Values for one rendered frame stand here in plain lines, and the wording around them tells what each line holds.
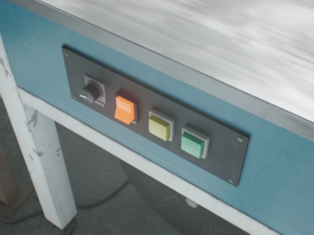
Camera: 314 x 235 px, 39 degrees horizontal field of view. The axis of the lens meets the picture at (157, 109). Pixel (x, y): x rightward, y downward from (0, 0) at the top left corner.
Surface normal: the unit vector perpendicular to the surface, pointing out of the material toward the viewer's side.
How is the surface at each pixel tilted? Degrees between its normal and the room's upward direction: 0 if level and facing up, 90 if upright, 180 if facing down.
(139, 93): 90
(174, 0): 0
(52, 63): 90
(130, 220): 0
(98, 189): 0
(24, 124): 90
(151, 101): 90
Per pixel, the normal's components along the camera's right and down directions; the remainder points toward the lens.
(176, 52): 0.00, -0.68
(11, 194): 0.89, 0.33
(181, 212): -0.57, 0.60
